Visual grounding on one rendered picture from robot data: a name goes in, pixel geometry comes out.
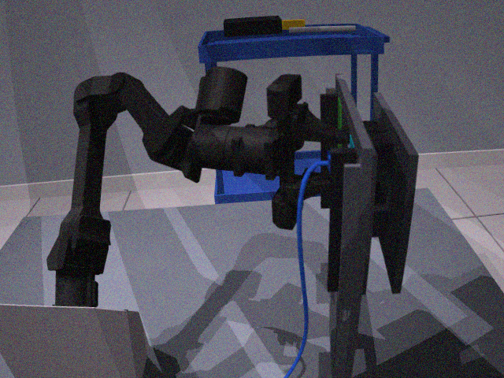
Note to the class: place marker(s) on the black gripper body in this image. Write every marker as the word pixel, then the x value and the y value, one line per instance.
pixel 266 151

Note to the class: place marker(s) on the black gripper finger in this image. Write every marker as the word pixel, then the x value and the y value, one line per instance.
pixel 318 182
pixel 306 127

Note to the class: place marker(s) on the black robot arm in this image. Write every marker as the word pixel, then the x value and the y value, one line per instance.
pixel 83 239

